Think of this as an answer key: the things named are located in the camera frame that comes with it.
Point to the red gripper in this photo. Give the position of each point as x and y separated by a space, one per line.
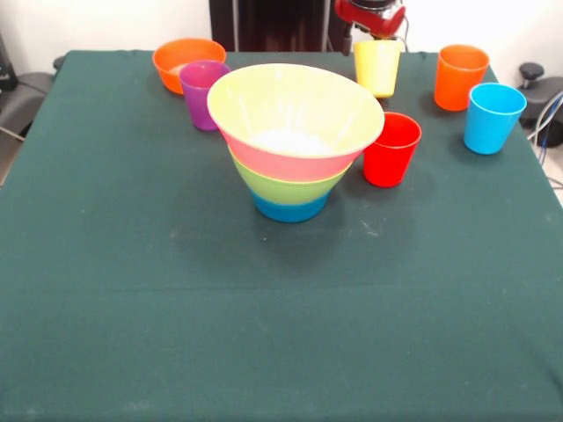
367 19

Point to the yellow cup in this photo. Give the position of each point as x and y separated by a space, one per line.
378 70

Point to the large orange bowl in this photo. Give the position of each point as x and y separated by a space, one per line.
286 96

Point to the large pink bowl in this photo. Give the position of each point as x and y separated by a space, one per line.
290 165

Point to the purple cup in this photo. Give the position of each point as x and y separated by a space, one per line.
198 101

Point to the green bowl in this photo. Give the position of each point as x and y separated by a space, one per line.
286 191

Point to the blue bowl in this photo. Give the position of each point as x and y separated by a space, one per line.
290 212

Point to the orange cup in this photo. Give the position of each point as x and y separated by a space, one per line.
453 88

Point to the red cup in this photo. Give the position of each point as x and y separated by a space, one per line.
391 162

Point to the blue cup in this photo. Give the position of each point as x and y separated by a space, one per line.
488 127

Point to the small dark orange bowl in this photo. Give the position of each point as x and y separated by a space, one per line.
170 74

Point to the black round knob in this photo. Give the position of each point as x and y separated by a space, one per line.
58 63
531 70

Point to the black round base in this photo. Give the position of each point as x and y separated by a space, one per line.
552 88
22 96

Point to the dark green table cloth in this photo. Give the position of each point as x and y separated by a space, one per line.
308 329

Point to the black equipment box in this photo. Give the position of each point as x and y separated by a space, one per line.
4 66

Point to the grey metal leg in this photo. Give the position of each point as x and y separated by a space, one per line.
11 132

